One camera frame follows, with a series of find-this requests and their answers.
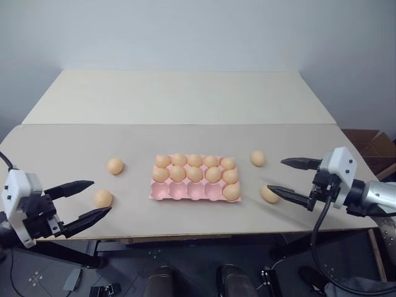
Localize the black box with markings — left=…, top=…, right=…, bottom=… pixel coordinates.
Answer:
left=90, top=282, right=122, bottom=297

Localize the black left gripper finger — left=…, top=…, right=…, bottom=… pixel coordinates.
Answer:
left=44, top=179, right=95, bottom=201
left=61, top=206, right=113, bottom=239

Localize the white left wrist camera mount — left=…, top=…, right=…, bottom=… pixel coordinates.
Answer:
left=1, top=169, right=43, bottom=249

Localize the pink egg tray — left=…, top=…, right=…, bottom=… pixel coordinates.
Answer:
left=148, top=153, right=243, bottom=204

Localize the small black device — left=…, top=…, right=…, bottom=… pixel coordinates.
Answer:
left=260, top=266, right=277, bottom=297

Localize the grey flat plate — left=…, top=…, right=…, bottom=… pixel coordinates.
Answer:
left=62, top=267, right=83, bottom=292

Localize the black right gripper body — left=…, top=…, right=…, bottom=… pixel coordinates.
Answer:
left=307, top=171, right=342, bottom=213

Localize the wooden plank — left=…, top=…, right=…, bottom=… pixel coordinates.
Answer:
left=367, top=228, right=388, bottom=283

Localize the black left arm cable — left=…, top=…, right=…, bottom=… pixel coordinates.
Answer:
left=0, top=151, right=19, bottom=171

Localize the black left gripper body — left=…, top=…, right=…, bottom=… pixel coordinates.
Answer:
left=19, top=192, right=65, bottom=240

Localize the grey cloth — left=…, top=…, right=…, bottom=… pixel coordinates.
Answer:
left=324, top=276, right=396, bottom=297

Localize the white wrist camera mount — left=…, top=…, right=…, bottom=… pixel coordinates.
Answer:
left=318, top=146, right=355, bottom=210
left=1, top=169, right=43, bottom=249

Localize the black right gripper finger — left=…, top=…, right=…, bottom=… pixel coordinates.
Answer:
left=279, top=157, right=323, bottom=171
left=266, top=184, right=312, bottom=212

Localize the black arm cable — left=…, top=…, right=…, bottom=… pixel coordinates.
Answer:
left=0, top=151, right=19, bottom=171
left=310, top=185, right=352, bottom=295

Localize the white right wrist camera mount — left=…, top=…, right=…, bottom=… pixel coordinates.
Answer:
left=318, top=146, right=355, bottom=210

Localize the black metal table frame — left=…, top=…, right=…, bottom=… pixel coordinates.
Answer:
left=35, top=228, right=372, bottom=270

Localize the brown cardboard box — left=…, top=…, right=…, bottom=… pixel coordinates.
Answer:
left=341, top=127, right=396, bottom=181

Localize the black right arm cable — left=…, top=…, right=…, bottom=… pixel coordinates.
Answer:
left=310, top=185, right=352, bottom=295

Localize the dark speckled round object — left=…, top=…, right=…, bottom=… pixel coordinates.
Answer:
left=372, top=214, right=396, bottom=249

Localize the dark rounded shape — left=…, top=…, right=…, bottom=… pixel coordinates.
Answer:
left=215, top=264, right=258, bottom=297
left=143, top=265, right=174, bottom=297

